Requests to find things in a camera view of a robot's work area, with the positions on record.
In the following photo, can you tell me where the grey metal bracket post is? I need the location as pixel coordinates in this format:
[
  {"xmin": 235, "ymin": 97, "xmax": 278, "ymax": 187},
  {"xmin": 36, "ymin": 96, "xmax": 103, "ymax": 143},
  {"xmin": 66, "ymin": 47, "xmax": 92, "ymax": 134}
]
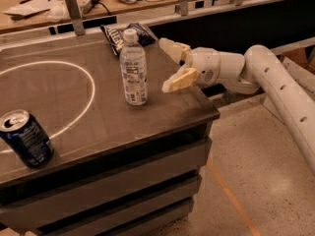
[{"xmin": 65, "ymin": 0, "xmax": 85, "ymax": 36}]

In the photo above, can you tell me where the blue soda can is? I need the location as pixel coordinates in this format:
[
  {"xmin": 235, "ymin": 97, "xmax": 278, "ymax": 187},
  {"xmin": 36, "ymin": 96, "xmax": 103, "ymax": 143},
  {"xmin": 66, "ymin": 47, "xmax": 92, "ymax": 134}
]
[{"xmin": 0, "ymin": 109, "xmax": 53, "ymax": 167}]

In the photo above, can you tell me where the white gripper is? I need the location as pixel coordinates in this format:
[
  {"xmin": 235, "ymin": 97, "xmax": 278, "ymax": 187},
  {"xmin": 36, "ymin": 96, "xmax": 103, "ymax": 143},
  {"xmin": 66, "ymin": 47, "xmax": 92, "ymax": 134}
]
[{"xmin": 158, "ymin": 37, "xmax": 245, "ymax": 92}]

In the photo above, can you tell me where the black pen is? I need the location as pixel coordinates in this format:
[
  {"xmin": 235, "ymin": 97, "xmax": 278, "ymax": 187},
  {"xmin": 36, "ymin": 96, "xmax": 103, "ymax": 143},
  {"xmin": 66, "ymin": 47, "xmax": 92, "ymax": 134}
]
[{"xmin": 20, "ymin": 0, "xmax": 32, "ymax": 4}]

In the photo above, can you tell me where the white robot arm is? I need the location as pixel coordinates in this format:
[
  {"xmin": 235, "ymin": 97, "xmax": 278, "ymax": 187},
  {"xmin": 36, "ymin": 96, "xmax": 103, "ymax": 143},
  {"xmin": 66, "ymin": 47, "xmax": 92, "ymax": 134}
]
[{"xmin": 158, "ymin": 38, "xmax": 315, "ymax": 173}]

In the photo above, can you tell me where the white face mask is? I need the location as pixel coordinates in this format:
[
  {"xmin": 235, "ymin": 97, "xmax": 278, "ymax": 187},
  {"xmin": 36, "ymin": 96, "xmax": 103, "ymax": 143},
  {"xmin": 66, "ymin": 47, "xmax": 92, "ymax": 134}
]
[{"xmin": 46, "ymin": 5, "xmax": 69, "ymax": 22}]

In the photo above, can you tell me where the dark blue chip bag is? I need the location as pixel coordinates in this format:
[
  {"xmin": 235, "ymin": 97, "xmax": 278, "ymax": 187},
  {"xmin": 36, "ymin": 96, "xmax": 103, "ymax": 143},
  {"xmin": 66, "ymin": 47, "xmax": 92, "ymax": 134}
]
[{"xmin": 100, "ymin": 23, "xmax": 156, "ymax": 56}]

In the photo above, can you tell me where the grey drawer cabinet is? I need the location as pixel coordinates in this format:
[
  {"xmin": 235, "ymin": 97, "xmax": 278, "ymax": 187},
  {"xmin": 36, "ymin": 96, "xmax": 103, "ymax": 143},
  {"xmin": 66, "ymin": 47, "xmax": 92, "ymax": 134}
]
[{"xmin": 0, "ymin": 122, "xmax": 211, "ymax": 236}]

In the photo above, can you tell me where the white paper stack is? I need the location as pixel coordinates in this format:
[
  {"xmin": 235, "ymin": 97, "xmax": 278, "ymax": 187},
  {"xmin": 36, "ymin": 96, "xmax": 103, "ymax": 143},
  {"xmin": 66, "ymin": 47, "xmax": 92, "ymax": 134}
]
[{"xmin": 4, "ymin": 0, "xmax": 52, "ymax": 16}]

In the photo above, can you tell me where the clear plastic water bottle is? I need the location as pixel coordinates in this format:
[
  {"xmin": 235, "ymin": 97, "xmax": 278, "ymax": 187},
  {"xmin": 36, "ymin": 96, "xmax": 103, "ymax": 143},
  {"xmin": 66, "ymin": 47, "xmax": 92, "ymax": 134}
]
[{"xmin": 119, "ymin": 29, "xmax": 148, "ymax": 105}]

